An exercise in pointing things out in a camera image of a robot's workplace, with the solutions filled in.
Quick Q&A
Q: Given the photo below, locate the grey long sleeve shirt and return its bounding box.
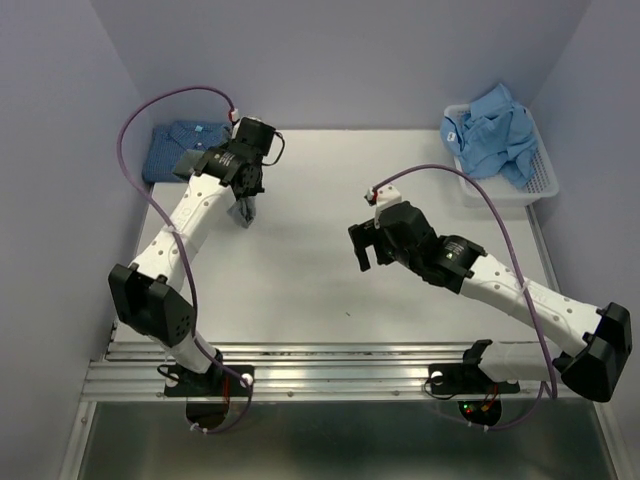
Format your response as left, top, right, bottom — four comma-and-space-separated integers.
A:
174, 147, 264, 228

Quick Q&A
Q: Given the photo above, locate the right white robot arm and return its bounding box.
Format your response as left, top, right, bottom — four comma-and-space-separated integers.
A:
348, 201, 632, 403

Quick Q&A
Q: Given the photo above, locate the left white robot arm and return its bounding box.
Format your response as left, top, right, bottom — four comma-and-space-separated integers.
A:
108, 117, 281, 395

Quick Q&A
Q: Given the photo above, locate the blue checked folded shirt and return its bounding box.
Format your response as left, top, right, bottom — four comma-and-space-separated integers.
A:
141, 120, 230, 184

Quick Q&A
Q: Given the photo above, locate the light blue crumpled shirt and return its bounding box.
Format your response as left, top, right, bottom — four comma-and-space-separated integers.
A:
440, 84, 538, 188

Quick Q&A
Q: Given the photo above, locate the white plastic basket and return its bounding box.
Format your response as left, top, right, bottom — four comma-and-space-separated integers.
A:
444, 104, 559, 208

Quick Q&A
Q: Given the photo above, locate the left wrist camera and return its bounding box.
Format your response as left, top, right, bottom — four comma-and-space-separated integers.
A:
228, 108, 260, 128

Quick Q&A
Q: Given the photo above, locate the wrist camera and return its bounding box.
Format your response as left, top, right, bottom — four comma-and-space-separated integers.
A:
228, 108, 260, 128
364, 184, 403, 209

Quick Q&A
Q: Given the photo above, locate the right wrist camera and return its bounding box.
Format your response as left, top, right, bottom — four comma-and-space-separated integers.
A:
364, 184, 403, 209

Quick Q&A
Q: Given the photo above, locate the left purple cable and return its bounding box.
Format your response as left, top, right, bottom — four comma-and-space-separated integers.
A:
117, 87, 254, 435

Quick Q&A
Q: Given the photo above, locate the purple cable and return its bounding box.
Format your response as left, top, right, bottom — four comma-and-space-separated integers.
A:
363, 164, 559, 432
117, 87, 254, 435

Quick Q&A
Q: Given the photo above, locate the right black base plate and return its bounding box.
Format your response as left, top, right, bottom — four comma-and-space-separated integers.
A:
424, 340, 520, 398

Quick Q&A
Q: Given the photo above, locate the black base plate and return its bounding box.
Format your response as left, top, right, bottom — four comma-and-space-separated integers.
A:
157, 364, 249, 398
424, 340, 520, 398

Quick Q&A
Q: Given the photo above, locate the aluminium rail frame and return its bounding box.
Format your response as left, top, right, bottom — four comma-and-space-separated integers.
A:
59, 199, 621, 480

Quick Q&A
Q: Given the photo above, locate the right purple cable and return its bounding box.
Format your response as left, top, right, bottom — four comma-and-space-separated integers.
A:
363, 164, 559, 432

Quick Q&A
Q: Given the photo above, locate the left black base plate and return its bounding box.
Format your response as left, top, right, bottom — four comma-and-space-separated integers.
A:
157, 364, 249, 398

